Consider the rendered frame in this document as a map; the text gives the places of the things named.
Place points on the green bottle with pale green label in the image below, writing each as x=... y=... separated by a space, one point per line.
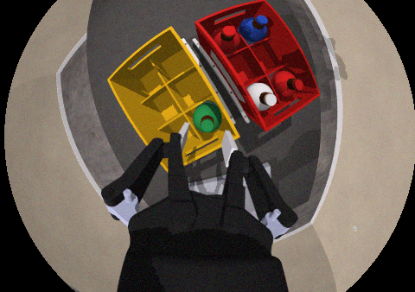
x=209 y=115

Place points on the red crate with dividers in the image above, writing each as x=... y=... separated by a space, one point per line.
x=279 y=51

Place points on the white bottle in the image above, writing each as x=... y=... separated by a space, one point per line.
x=262 y=96

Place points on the blue bottle with light blue label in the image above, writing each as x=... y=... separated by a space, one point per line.
x=253 y=29

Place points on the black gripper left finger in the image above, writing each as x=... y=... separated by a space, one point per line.
x=122 y=195

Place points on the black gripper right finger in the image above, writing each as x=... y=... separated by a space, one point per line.
x=270 y=208

